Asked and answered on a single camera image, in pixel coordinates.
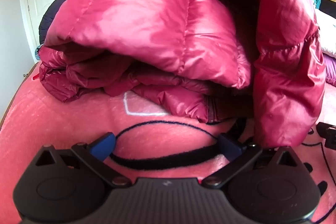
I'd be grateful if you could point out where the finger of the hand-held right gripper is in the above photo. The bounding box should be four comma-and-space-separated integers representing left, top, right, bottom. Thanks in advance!
316, 122, 336, 149

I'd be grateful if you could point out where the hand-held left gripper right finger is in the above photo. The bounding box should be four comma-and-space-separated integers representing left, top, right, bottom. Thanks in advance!
201, 133, 301, 189

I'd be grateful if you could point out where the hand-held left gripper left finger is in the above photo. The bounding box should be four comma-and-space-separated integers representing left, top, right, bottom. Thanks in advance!
35, 132, 132, 188

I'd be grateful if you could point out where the red down jacket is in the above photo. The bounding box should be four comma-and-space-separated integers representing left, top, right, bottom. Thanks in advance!
39, 0, 327, 149

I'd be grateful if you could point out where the pink heart-print blanket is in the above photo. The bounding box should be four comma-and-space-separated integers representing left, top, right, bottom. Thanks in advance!
0, 60, 336, 224

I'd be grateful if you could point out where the purple quilt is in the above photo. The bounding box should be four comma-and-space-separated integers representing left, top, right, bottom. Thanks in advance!
322, 53, 336, 87

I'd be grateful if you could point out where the light blue quilt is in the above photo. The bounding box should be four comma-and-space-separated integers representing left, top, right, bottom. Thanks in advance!
314, 8, 336, 59

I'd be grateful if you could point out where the black cloth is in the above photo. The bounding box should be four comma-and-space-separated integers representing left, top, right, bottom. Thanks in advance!
321, 0, 336, 16

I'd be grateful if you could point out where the white door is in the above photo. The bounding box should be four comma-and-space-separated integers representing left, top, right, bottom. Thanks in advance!
20, 0, 69, 46

